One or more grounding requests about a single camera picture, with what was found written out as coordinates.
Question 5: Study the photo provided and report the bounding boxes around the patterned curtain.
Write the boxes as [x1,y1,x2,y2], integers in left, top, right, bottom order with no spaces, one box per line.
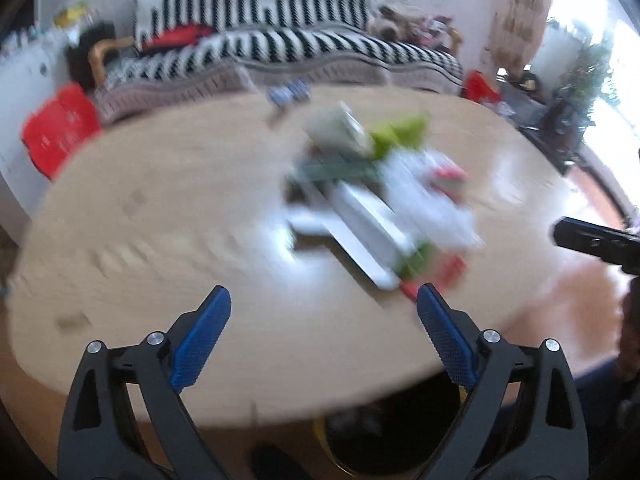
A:
[487,0,558,76]

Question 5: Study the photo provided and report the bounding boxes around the brown stuffed toy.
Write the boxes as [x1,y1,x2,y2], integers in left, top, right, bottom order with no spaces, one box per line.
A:
[367,5,426,43]

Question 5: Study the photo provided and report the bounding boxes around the person's right leg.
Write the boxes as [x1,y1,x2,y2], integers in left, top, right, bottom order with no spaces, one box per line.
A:
[572,357,640,480]

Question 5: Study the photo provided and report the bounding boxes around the wooden sofa armrest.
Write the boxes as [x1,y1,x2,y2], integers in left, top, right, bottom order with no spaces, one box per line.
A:
[89,37,135,85]

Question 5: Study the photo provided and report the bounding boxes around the red bear-shaped chair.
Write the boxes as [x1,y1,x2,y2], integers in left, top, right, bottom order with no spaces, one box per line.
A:
[21,82,101,181]

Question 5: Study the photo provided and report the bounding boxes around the white crumpled bag red print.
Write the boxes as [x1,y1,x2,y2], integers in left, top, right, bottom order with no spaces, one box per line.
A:
[382,149,486,253]

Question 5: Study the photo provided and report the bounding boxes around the small blue packet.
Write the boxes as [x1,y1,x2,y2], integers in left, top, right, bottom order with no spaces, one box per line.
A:
[267,81,312,108]

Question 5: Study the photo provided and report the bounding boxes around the black trash bin gold rim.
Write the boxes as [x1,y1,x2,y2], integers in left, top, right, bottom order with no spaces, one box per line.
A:
[314,385,468,477]

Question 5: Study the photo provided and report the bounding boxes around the red flat packet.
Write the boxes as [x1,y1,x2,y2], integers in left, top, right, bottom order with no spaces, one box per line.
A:
[400,254,470,302]

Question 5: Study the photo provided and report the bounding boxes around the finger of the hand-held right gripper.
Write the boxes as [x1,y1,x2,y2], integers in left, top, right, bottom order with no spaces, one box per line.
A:
[552,216,640,277]

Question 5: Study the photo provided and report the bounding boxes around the pale crumpled paper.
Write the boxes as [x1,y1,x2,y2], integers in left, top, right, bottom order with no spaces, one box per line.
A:
[304,102,377,157]

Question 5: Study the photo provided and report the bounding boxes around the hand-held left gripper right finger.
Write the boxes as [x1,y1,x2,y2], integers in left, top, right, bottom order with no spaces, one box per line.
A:
[416,283,590,480]

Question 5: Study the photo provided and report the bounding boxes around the yellow toy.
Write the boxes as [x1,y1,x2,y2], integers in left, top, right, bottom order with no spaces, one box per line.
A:
[54,2,92,30]

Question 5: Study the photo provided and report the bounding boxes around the sofa with striped blanket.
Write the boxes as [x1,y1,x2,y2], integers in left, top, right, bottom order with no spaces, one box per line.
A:
[92,0,466,126]

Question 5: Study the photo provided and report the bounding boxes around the long white box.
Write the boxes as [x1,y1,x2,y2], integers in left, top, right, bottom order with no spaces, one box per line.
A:
[287,180,418,292]

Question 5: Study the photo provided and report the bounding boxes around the green potted plant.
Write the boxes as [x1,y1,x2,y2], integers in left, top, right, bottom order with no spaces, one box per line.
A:
[547,17,626,126]

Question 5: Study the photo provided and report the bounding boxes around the red cushion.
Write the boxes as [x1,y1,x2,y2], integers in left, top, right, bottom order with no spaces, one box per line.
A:
[142,24,213,52]

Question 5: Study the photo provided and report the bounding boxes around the dark green wrapper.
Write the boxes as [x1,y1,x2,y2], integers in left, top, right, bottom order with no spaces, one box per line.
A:
[287,155,383,188]

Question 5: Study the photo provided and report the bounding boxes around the green snack packet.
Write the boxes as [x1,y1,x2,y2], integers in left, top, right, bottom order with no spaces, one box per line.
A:
[369,114,432,157]

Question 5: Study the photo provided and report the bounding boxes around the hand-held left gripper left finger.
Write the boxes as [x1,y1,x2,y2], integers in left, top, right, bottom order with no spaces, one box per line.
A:
[57,285,232,480]

